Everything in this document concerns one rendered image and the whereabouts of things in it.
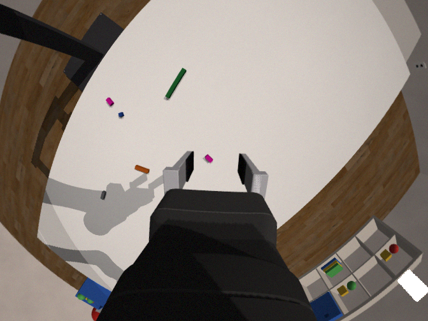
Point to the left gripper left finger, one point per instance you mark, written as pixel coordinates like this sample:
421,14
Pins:
176,176

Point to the orange rectangular bar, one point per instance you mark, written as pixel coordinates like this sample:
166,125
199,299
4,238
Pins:
140,168

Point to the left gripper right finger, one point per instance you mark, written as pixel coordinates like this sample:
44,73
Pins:
254,180

